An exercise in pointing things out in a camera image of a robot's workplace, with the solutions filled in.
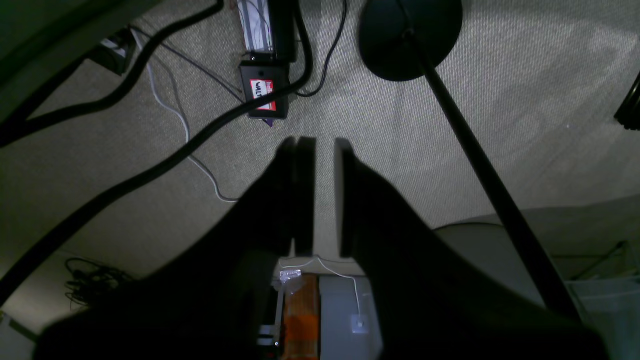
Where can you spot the black power adapter box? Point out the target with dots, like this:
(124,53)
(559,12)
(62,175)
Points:
(260,78)

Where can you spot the black lamp stand base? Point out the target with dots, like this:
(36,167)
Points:
(403,40)

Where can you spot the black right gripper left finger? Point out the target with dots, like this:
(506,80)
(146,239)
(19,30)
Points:
(209,302)

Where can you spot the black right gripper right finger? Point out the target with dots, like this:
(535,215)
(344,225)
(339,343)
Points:
(432,304)

